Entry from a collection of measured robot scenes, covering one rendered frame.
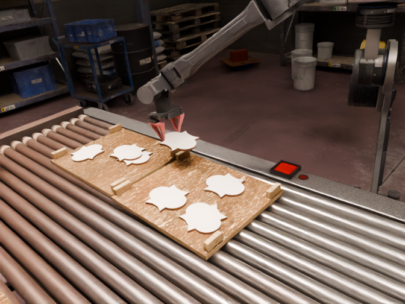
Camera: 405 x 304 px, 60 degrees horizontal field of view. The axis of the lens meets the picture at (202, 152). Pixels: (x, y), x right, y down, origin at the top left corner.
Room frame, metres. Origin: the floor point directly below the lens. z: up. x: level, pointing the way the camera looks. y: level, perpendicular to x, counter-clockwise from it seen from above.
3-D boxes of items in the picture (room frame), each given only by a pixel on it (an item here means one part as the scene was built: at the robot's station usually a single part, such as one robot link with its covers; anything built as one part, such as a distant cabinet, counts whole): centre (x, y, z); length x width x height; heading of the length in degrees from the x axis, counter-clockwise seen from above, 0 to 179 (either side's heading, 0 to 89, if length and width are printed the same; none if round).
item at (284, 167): (1.00, -0.27, 0.92); 0.06 x 0.06 x 0.01; 46
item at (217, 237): (0.66, 0.00, 0.95); 0.06 x 0.02 x 0.03; 134
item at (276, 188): (0.85, -0.20, 0.95); 0.06 x 0.02 x 0.03; 134
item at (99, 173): (1.20, 0.33, 0.93); 0.41 x 0.35 x 0.02; 46
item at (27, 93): (5.00, 2.31, 0.32); 0.50 x 0.41 x 0.37; 129
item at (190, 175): (0.90, 0.03, 0.93); 0.41 x 0.35 x 0.02; 44
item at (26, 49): (5.02, 2.23, 0.76); 0.50 x 0.36 x 0.24; 139
